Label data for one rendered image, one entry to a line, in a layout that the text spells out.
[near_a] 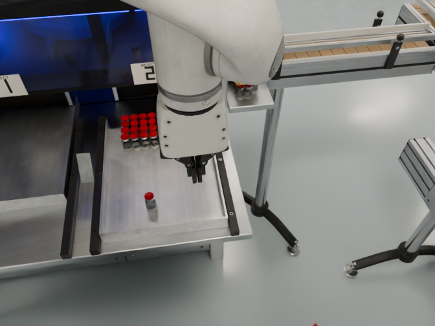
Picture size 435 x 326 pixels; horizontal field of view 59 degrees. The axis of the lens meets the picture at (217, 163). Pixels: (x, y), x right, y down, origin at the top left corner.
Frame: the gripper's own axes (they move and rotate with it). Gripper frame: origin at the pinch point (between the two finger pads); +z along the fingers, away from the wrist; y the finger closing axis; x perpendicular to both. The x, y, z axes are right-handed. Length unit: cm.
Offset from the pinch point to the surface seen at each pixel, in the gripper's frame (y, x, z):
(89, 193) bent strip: 23.1, -15.7, 22.0
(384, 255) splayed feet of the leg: -78, -22, 98
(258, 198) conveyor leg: -31, -54, 89
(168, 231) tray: 6.3, -2.0, 20.9
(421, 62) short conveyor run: -76, -49, 21
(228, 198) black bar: -7.3, -7.5, 20.2
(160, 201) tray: 7.4, -10.5, 22.0
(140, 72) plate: 8.6, -39.3, 7.7
